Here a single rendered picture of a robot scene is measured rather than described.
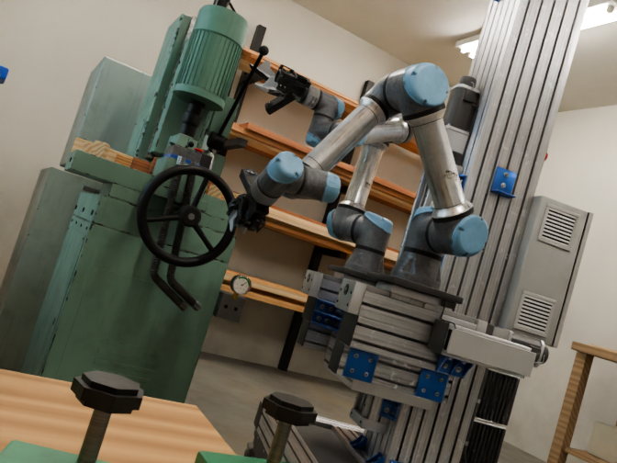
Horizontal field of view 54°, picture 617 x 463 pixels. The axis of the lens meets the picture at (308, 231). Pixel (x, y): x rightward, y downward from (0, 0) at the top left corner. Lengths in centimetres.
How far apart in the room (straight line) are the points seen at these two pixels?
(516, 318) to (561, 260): 25
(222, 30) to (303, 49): 281
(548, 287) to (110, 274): 139
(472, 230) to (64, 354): 121
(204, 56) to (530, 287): 130
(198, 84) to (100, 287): 71
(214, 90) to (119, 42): 242
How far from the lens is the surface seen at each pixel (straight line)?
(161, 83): 230
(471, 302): 208
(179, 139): 205
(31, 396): 76
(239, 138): 415
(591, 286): 486
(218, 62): 209
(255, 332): 475
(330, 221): 238
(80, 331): 192
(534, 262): 214
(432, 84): 164
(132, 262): 191
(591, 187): 514
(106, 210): 189
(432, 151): 167
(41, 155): 429
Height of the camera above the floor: 74
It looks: 4 degrees up
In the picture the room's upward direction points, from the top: 17 degrees clockwise
